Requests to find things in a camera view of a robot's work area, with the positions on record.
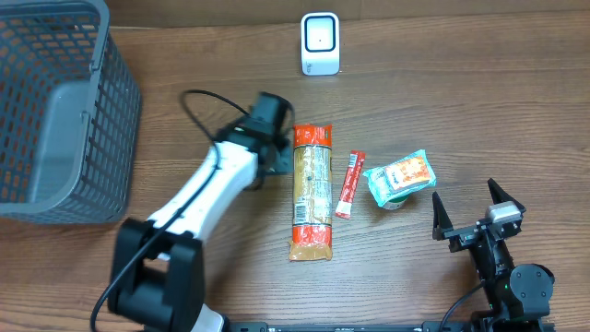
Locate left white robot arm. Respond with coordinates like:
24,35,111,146
96,124,292,331

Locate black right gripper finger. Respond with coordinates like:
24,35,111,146
487,178,526,213
432,192,454,241

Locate green lid jar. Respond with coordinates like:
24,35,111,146
383,196,408,210

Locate orange snack packet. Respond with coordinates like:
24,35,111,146
384,156,436,192

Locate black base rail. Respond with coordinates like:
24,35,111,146
224,321,556,332

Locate spaghetti pack orange ends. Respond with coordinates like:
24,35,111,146
289,124,333,261

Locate mint green wipes pack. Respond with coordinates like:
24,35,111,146
363,149,437,208

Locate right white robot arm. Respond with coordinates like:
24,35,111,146
432,179,555,331

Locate red sachet stick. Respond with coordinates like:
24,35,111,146
335,150,366,219

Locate dark grey plastic basket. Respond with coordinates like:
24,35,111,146
1,0,142,224

